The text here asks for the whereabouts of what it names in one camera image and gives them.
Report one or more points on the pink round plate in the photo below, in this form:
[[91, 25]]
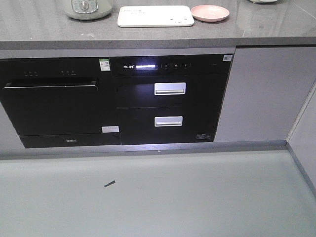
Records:
[[209, 13]]

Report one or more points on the cream bear serving tray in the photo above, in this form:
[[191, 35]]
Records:
[[155, 16]]

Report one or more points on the white blender appliance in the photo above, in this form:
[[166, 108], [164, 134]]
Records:
[[263, 1]]

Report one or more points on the grey side cabinet door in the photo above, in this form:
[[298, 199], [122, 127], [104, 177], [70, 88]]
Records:
[[302, 137]]

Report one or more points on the pale green electric cooking pot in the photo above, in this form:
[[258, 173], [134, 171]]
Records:
[[87, 9]]

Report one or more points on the black built-in dishwasher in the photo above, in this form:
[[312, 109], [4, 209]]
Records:
[[60, 102]]

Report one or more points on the black built-in drawer sterilizer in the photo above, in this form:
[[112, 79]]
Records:
[[169, 99]]

